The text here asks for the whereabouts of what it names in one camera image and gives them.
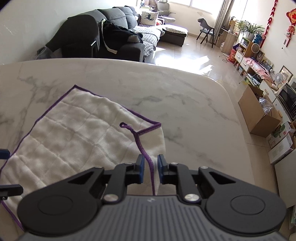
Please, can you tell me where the white towel purple trim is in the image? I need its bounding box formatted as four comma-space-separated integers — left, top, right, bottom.
0, 84, 166, 232

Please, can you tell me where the white product box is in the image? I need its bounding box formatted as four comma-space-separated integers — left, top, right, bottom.
266, 121, 295, 165

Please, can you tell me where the brown cardboard box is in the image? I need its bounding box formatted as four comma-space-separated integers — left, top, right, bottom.
238, 85, 281, 138

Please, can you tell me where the white storage cabinet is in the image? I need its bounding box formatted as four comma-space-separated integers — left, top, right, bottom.
234, 37, 294, 122

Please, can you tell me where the small white desk fan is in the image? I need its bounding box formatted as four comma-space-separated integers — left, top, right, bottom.
274, 73, 285, 86

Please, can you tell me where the black clothes pile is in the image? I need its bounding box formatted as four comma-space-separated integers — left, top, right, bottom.
42, 15, 144, 62

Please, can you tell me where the dark grey sofa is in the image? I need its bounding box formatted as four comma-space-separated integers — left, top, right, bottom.
45, 6, 166, 62

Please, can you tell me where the green potted plant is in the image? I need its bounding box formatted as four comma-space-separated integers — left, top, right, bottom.
238, 21, 265, 41

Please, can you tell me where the black wooden chair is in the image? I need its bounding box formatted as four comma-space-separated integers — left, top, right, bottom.
196, 18, 215, 48

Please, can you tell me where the dark ottoman with checked cover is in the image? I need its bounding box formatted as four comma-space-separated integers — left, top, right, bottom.
160, 25, 188, 47

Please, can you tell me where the deer print cushion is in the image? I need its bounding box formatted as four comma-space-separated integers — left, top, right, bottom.
140, 11, 159, 26

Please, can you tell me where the red hanging wall decoration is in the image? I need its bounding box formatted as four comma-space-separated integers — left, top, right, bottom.
262, 0, 278, 43

